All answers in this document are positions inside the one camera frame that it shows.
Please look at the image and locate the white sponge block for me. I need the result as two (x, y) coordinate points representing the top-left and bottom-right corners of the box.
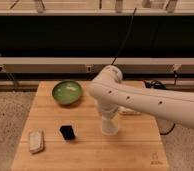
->
(29, 130), (44, 154)

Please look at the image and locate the black hanging cable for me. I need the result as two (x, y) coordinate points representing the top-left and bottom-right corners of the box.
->
(110, 7), (138, 66)

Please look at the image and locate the green bowl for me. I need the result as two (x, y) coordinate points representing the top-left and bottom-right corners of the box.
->
(52, 80), (83, 105)

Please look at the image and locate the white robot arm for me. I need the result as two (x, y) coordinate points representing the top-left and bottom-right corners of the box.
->
(89, 65), (194, 132)

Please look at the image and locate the black eraser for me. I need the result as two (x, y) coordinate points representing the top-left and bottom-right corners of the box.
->
(60, 125), (76, 140)

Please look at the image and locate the left wall outlet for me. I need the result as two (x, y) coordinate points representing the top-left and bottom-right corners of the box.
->
(0, 65), (5, 73)

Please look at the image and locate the white wall outlet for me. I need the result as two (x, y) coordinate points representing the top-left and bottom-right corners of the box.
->
(87, 66), (92, 73)

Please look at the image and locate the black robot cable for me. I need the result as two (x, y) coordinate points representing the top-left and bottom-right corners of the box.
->
(143, 79), (177, 136)

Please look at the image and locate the right wall outlet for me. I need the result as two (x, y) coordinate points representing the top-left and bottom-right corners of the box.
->
(172, 64), (181, 72)

